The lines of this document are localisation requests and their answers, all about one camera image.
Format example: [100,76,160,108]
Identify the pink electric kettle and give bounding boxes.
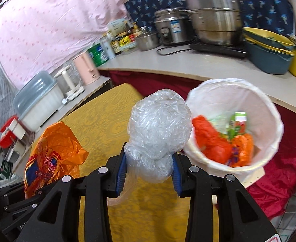
[72,51,100,85]

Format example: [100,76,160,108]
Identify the silver rice cooker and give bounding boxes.
[154,7,196,46]

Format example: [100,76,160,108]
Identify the yellow patterned tablecloth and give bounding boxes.
[26,82,221,242]

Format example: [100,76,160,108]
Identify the large steel steamer pot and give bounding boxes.
[183,0,244,46]

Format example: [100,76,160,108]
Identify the white lined trash bin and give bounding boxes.
[184,79,284,181]

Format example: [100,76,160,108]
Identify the yellow green apple plastic bag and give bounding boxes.
[209,116,235,140]

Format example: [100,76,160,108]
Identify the blue yellow stacked basins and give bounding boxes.
[242,27,295,75]

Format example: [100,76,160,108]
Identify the clear plastic bag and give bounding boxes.
[107,89,192,206]

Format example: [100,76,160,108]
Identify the navy patterned cloth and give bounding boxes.
[125,0,296,35]

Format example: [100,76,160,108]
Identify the dish rack with grey lid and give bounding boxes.
[13,71,64,132]

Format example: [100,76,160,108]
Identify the red plastic basin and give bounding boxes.
[0,115,18,149]

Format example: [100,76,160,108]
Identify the black induction cooker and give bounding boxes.
[189,42,247,59]

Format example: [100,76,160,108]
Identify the green carton pack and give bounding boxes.
[230,112,247,137]

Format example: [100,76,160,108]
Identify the black power cable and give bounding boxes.
[155,44,192,56]

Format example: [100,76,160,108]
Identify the small steel pot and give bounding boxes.
[135,32,160,51]

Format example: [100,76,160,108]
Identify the white spray bottle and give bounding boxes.
[101,35,116,59]

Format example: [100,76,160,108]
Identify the orange printed plastic bag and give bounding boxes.
[24,122,89,199]

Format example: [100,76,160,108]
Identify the pale box on counter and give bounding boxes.
[107,19,127,36]

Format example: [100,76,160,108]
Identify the pink dotted cloth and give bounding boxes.
[0,0,126,88]

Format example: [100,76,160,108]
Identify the white glass electric kettle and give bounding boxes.
[54,65,84,102]

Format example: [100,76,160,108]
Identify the red plastic bag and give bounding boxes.
[192,115,232,164]

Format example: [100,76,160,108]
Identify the green white box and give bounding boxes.
[87,42,109,67]

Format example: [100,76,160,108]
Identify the dark soy sauce bottle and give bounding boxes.
[111,37,122,55]

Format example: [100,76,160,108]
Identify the yellow seasoning packet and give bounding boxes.
[119,35,132,46]

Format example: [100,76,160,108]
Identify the red cloth under counter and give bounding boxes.
[101,71,296,219]

